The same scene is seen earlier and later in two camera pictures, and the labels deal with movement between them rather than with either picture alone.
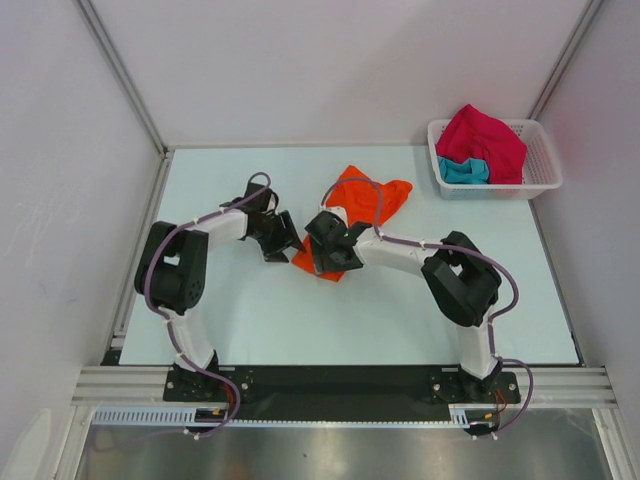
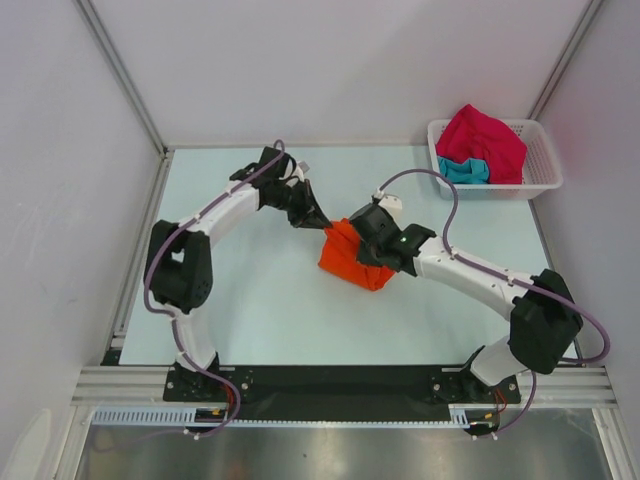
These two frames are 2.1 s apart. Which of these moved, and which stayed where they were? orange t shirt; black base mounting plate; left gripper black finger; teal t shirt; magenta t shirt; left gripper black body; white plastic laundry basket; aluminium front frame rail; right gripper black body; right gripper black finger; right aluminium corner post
Moved: left gripper black finger; right gripper black body; left gripper black body; orange t shirt; right gripper black finger
Stayed: black base mounting plate; magenta t shirt; white plastic laundry basket; teal t shirt; right aluminium corner post; aluminium front frame rail
